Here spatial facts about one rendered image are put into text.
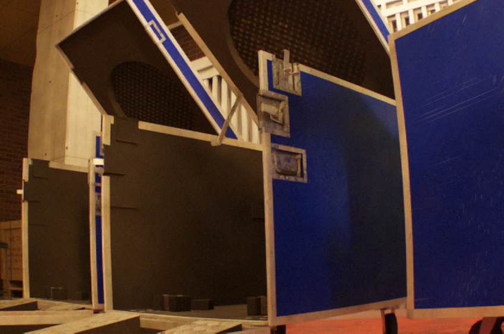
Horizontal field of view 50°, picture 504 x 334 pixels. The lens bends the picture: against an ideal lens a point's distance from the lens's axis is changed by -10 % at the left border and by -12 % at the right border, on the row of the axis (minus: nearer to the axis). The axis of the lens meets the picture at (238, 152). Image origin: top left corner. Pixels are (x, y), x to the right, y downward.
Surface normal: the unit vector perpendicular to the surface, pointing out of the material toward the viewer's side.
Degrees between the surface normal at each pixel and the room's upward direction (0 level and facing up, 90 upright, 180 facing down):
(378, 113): 90
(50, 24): 90
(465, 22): 90
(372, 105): 90
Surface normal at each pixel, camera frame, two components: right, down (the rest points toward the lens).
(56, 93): -0.66, -0.14
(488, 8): -0.88, -0.07
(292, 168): 0.70, -0.17
